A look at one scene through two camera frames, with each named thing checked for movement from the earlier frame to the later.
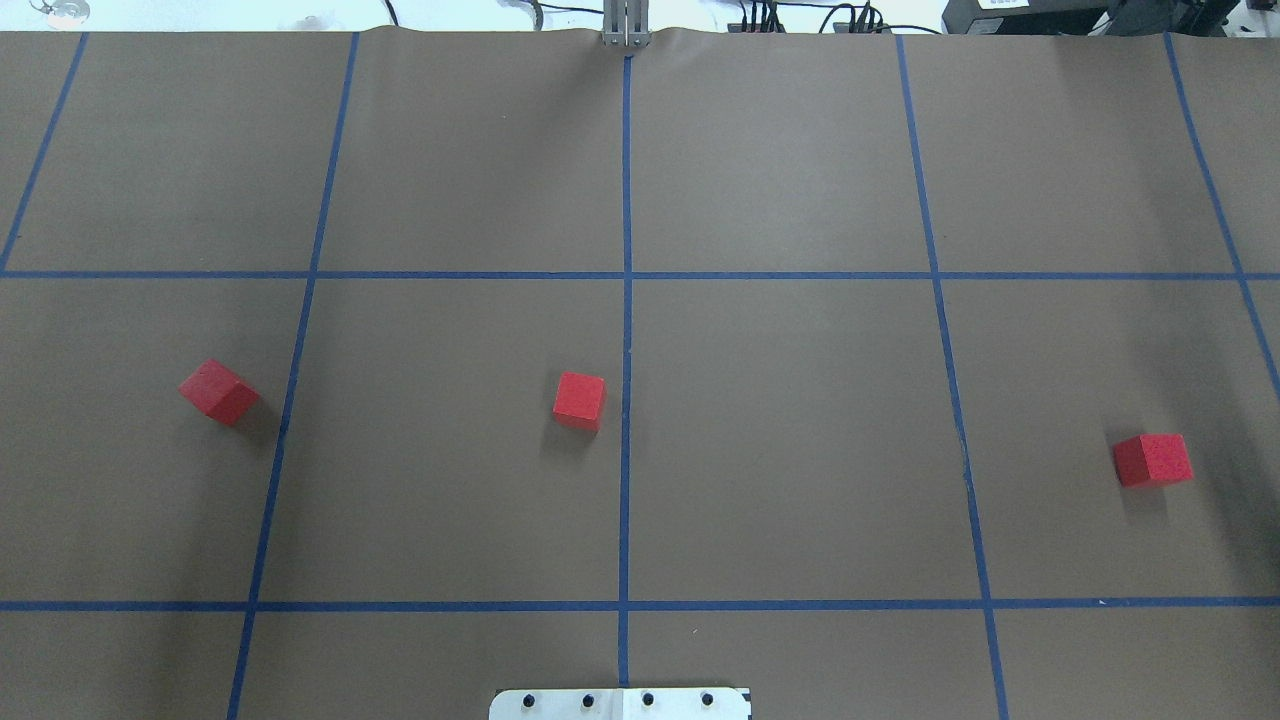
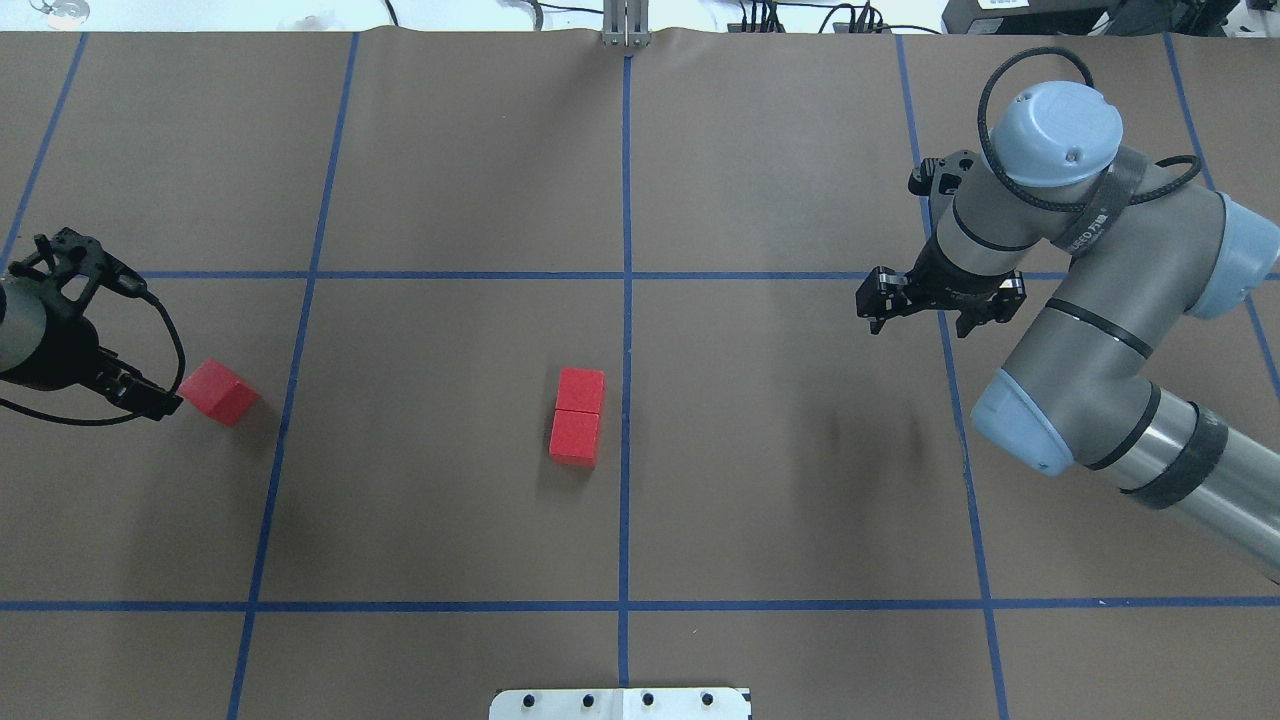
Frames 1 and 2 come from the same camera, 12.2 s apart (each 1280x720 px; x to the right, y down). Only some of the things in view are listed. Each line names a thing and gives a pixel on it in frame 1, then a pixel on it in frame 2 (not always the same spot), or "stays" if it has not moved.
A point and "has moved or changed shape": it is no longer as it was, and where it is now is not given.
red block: x=578 y=401 stays
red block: x=1147 y=458 has moved or changed shape
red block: x=218 y=393 stays
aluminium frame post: x=626 y=23 stays
